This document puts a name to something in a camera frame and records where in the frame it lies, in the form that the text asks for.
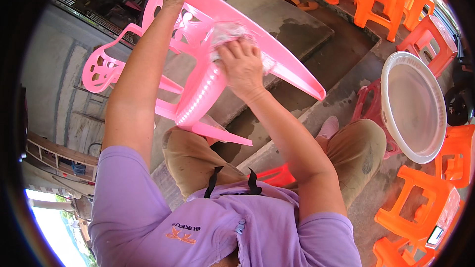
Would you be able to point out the person's right hand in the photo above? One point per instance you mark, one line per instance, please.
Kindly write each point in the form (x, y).
(243, 70)

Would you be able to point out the white scrubbing cloth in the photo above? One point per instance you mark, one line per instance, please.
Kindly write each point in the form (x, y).
(230, 31)

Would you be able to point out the pink plastic chair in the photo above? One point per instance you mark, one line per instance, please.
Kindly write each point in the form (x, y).
(200, 92)

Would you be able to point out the person's legs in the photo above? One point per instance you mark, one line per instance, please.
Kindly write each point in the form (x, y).
(193, 159)

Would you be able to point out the wooden shelf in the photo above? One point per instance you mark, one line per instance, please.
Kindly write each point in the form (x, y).
(63, 155)

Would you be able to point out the low red plastic stool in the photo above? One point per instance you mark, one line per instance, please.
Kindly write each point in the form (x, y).
(276, 176)

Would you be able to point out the red plastic bucket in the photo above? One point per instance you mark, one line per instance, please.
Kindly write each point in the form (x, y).
(371, 107)

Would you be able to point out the person's body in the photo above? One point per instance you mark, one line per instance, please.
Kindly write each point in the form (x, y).
(193, 226)

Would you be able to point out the white plastic basin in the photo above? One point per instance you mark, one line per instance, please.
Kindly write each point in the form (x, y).
(412, 107)

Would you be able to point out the black motor scooter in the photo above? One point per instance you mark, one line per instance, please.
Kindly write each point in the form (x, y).
(460, 100)

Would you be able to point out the metal door rail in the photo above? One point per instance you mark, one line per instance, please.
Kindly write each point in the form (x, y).
(92, 18)

